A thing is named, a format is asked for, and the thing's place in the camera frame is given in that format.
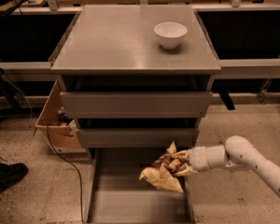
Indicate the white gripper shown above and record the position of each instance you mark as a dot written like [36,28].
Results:
[198,159]

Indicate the brown sea salt chip bag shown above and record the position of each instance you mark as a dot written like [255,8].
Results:
[161,173]

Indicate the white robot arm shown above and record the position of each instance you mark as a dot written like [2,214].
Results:
[236,154]

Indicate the grey open bottom drawer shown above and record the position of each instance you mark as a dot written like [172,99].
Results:
[119,196]

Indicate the grey drawer cabinet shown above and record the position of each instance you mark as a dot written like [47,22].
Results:
[136,76]

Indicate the grey middle drawer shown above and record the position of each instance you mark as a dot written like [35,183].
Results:
[116,138]

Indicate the grey top drawer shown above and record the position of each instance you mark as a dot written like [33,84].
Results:
[136,105]

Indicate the cardboard box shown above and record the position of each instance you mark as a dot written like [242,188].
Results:
[59,134]

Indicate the white ceramic bowl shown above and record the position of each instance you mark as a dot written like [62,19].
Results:
[170,34]

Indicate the black boot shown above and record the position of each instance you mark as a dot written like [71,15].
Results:
[11,174]

